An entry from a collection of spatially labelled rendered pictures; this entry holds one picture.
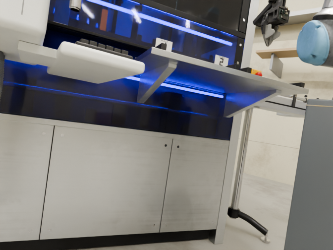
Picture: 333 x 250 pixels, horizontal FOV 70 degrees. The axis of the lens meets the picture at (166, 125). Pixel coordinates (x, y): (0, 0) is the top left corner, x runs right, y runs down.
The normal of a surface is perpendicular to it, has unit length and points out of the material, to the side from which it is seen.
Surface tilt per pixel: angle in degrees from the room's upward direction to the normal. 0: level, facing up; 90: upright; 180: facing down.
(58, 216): 90
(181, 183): 90
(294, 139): 90
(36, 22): 90
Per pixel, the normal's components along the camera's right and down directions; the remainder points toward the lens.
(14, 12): 0.50, 0.09
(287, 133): -0.62, -0.07
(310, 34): -1.00, -0.01
